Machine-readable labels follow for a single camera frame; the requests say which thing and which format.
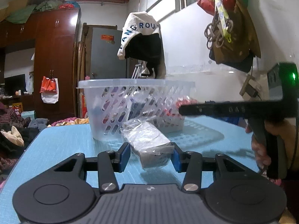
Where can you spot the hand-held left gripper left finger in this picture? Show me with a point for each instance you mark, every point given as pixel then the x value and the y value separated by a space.
pixel 124 156

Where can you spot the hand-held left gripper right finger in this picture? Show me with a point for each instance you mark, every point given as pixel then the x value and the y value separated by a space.
pixel 177 159

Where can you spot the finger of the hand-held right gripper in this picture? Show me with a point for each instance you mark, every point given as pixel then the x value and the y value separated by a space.
pixel 215 109

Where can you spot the clear plastic packet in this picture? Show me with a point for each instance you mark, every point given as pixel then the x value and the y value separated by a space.
pixel 149 142

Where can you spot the red patterned packet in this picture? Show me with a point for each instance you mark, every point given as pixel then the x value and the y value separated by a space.
pixel 185 103

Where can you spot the clear plastic slotted basket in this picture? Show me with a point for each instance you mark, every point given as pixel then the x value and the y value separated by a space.
pixel 109 112

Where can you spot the person's right hand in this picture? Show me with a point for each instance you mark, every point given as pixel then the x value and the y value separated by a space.
pixel 259 151

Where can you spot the power strip with adapter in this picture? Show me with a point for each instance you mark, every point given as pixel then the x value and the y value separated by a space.
pixel 251 87

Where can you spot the dark blue box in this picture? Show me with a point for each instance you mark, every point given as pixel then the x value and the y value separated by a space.
pixel 138 108

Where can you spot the yellow cloth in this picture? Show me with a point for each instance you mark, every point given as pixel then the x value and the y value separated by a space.
pixel 80 120

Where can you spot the brown hanging bag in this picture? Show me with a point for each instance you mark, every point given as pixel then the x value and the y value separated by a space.
pixel 240 44

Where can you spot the metal crutch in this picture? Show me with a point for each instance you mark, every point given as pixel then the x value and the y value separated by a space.
pixel 137 71

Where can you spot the grey plush toy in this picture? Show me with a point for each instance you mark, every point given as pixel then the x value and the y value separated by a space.
pixel 38 123

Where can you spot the black hanging garment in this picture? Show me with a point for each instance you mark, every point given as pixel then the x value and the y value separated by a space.
pixel 144 49

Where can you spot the grey door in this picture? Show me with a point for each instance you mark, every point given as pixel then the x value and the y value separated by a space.
pixel 105 58

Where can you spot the orange and white plastic bag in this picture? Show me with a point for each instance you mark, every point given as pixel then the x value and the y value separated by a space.
pixel 48 86

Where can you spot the teal box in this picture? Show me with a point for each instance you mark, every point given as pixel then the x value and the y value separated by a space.
pixel 28 116

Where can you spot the white lettered hanging garment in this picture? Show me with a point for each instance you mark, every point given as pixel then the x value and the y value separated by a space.
pixel 142 24

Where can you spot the dark clothes pile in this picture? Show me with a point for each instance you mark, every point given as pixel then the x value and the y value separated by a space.
pixel 14 130

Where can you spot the small white plastic bag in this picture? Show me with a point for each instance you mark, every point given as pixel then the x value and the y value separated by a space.
pixel 29 84

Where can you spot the red door label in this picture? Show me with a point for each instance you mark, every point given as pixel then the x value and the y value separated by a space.
pixel 107 37

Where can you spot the brown wooden wardrobe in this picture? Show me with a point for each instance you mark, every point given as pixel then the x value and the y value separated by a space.
pixel 53 58

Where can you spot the black television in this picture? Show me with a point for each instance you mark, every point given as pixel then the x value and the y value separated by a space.
pixel 15 84

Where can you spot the green cloth bundle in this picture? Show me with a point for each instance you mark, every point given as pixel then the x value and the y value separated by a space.
pixel 25 12

